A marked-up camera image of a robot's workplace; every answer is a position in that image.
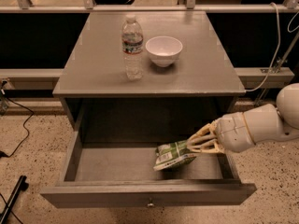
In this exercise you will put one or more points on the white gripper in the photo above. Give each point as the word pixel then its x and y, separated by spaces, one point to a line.
pixel 232 132

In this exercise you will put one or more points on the green jalapeno chip bag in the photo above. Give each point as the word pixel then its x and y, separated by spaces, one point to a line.
pixel 172 155

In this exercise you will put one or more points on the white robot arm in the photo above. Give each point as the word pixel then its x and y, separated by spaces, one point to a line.
pixel 279 122

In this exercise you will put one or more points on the open grey top drawer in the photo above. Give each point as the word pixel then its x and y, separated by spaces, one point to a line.
pixel 110 161

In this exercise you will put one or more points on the white ceramic bowl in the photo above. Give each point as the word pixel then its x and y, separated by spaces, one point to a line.
pixel 163 50

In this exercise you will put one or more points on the grey wooden nightstand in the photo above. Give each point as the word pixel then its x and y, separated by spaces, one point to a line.
pixel 200 85

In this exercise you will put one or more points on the clear plastic water bottle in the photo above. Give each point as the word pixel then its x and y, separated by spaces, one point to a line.
pixel 132 46

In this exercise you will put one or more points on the black bar on floor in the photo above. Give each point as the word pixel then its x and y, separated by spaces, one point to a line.
pixel 21 185

